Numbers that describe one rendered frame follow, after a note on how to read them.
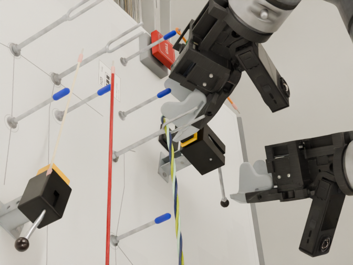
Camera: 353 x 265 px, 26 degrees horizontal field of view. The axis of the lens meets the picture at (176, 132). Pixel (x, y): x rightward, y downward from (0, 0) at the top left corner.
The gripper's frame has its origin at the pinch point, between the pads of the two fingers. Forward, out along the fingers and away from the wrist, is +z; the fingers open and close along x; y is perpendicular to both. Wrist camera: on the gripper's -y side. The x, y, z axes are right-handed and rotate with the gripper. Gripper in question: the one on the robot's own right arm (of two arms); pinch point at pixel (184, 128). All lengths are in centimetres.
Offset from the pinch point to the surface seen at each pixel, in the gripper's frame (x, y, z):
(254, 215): -11.1, -24.0, 18.8
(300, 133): -116, -75, 67
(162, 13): -111, -13, 49
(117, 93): -4.7, 9.6, 3.3
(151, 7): -73, -1, 27
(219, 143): -1.1, -6.0, 0.7
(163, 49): -18.9, 4.1, 2.0
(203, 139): 1.7, -2.6, -0.9
